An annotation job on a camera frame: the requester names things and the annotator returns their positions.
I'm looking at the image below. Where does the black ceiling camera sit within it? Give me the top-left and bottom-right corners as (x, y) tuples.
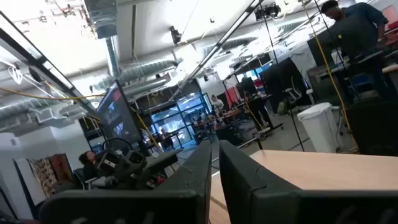
(169, 25), (183, 45)

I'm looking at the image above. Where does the white trash bin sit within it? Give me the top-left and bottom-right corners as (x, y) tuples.
(297, 102), (343, 154)

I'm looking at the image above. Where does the silver air duct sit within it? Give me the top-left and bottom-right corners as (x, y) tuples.
(90, 57), (184, 91)

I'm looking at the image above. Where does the yellow hanging cable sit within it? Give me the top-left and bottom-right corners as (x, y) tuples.
(302, 0), (353, 132)

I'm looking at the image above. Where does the black ceiling spotlight cluster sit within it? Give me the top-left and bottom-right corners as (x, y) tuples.
(254, 2), (282, 22)

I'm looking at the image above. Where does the large black box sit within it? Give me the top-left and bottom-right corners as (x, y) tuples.
(345, 98), (398, 157)

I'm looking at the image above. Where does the silver vertical duct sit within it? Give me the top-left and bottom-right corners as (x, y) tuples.
(83, 0), (123, 78)

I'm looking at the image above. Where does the large black monitor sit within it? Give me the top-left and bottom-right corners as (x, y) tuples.
(95, 80), (143, 146)

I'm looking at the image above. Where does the black tripod pole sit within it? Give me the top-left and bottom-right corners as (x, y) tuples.
(259, 0), (306, 152)

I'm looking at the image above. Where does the blue chair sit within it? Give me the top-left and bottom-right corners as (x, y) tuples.
(349, 73), (376, 94)

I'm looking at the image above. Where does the brown hanging cloth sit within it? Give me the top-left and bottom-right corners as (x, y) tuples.
(49, 152), (74, 184)

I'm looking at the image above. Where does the black ceiling rail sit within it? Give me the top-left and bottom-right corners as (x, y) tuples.
(167, 0), (265, 102)

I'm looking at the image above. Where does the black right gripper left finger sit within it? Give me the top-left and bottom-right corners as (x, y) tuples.
(39, 139), (213, 224)

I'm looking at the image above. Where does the person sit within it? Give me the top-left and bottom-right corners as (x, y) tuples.
(319, 0), (391, 97)
(77, 150), (102, 182)
(210, 95), (224, 110)

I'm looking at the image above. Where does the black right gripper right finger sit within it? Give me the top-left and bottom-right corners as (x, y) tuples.
(218, 139), (398, 224)

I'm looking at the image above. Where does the yellow sagging cable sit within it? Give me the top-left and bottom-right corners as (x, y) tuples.
(0, 86), (106, 101)

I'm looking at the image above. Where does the patterned hanging cloth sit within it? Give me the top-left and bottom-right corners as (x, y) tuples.
(27, 157), (59, 199)

